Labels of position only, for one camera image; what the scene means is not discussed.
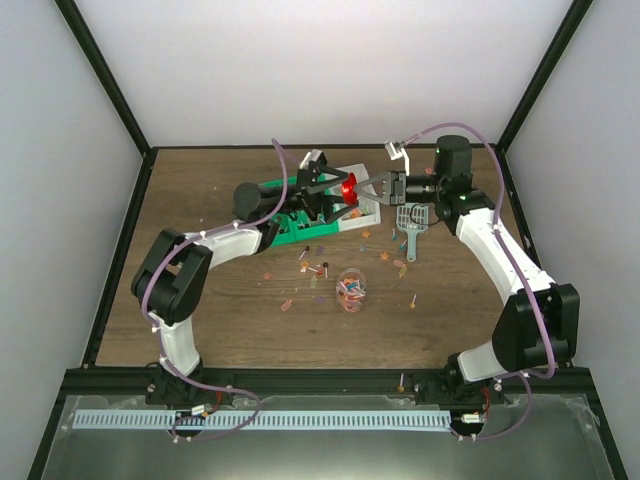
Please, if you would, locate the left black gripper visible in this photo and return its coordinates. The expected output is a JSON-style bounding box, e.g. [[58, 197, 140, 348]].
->
[[267, 160, 357, 223]]

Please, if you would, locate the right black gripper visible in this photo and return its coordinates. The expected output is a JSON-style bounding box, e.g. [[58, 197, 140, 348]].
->
[[354, 171, 445, 207]]

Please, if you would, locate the red round lid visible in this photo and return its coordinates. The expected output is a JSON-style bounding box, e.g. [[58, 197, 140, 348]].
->
[[341, 173, 359, 206]]

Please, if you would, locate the white candy bin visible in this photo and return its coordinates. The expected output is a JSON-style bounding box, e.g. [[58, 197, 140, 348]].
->
[[320, 163, 381, 232]]

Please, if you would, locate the light blue slotted scoop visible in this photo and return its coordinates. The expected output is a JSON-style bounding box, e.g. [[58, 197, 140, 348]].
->
[[396, 203, 429, 263]]

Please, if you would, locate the green candy bin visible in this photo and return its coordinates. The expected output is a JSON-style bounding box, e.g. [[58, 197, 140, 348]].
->
[[291, 210, 339, 242], [259, 177, 302, 246]]

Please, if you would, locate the clear plastic cup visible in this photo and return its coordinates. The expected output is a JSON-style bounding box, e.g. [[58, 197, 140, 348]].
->
[[335, 268, 367, 313]]

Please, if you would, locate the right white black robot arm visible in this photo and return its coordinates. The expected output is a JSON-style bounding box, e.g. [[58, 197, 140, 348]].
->
[[343, 135, 580, 403]]

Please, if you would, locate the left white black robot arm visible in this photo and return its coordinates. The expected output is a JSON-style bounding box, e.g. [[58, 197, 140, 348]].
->
[[131, 158, 359, 404]]

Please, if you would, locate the pink popsicle candy on table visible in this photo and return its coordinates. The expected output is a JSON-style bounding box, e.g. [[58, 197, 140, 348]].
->
[[393, 260, 408, 278]]

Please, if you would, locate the pink popsicle candy lower left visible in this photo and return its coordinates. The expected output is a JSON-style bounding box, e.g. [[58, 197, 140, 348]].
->
[[280, 299, 293, 311]]

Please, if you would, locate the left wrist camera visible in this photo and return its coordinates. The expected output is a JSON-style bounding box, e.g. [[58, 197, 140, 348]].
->
[[298, 149, 327, 170]]

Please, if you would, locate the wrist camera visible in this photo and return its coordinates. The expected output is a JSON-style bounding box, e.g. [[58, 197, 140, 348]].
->
[[384, 140, 410, 175], [298, 149, 327, 170]]

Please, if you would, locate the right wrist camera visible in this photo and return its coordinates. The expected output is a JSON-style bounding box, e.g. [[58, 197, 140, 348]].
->
[[384, 140, 410, 175]]

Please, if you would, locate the orange lollipop on rail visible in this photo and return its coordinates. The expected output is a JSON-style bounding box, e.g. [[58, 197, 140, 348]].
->
[[397, 372, 405, 393]]

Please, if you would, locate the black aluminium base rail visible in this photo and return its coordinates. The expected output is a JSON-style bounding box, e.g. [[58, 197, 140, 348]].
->
[[61, 367, 593, 407]]

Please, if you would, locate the black frame post right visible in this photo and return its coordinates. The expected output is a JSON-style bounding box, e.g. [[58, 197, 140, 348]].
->
[[497, 0, 593, 152]]

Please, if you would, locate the black frame post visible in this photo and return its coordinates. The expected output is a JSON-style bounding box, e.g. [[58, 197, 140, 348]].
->
[[54, 0, 151, 157], [497, 0, 593, 152]]

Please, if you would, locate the black frame post left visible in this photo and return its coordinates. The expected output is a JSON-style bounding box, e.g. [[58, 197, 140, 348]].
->
[[54, 0, 151, 157]]

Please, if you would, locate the light blue slotted cable duct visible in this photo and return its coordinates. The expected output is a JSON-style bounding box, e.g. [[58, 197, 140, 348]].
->
[[72, 409, 451, 432]]

